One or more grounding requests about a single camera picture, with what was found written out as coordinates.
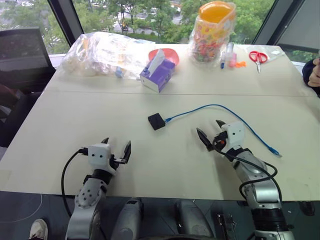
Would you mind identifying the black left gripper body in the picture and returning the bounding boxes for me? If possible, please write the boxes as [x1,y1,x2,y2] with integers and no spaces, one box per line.
[109,154,128,171]

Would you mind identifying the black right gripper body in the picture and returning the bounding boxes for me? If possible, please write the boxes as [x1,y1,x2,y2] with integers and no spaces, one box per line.
[212,130,229,151]

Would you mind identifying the small black square box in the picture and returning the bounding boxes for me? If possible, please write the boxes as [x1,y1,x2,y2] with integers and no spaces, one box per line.
[147,112,167,131]

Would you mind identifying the bystander bare hand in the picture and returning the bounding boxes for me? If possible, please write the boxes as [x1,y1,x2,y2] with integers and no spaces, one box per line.
[307,57,320,88]

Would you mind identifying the small clear pink bottle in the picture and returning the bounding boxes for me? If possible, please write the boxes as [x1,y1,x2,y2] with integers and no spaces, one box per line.
[225,42,237,68]

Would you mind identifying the purple tissue box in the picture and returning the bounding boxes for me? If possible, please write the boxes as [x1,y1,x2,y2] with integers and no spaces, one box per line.
[139,48,176,94]

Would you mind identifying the pink plastic bowl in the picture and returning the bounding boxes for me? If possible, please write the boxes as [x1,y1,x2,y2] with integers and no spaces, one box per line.
[148,48,181,69]

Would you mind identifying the clear plastic bag with goods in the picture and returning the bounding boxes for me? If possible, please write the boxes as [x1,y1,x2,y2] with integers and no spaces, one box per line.
[61,31,157,81]

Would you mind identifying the candy jar with orange lid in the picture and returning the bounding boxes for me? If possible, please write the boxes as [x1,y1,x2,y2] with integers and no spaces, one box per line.
[188,0,237,68]

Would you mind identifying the small clear plastic bag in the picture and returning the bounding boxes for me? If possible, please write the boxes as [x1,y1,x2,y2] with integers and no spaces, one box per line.
[268,48,286,60]

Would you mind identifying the bystander dark sleeve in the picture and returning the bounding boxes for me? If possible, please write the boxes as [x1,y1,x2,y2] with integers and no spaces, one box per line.
[301,59,320,99]

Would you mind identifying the white shoe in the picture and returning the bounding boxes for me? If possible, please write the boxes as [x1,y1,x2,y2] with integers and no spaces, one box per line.
[28,218,49,240]

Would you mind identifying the black rounded floor object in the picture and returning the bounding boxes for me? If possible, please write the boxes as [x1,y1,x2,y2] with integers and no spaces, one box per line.
[298,200,317,217]

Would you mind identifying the black office chair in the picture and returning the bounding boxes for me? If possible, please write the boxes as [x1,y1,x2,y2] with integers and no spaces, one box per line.
[0,27,57,148]

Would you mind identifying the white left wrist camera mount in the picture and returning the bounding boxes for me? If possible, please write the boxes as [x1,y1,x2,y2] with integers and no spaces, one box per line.
[87,143,117,176]

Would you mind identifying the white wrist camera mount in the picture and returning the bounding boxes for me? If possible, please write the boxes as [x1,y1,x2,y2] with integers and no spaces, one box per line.
[220,121,246,147]
[87,143,117,176]

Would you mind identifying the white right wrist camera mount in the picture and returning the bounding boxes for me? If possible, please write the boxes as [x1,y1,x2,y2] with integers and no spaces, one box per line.
[220,121,246,147]

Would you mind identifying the blue Ethernet cable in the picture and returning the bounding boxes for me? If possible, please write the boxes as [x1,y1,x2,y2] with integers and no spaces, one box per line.
[164,103,284,159]

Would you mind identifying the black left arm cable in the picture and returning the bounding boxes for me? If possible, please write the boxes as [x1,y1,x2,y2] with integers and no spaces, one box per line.
[60,148,88,218]

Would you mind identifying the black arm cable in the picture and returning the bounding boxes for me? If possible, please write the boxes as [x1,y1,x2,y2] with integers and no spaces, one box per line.
[60,148,88,218]
[212,139,279,201]

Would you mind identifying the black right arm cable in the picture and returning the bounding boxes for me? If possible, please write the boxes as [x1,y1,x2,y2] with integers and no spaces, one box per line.
[212,139,279,201]

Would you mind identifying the red handled scissors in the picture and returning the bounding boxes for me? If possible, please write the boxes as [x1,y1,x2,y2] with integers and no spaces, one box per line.
[248,50,269,74]

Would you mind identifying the black metal bracket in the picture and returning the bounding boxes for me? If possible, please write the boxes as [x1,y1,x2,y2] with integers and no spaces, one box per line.
[216,212,237,240]

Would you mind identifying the dark window frame post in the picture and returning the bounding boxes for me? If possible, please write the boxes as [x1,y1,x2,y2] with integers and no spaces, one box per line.
[47,0,85,49]
[251,0,306,46]

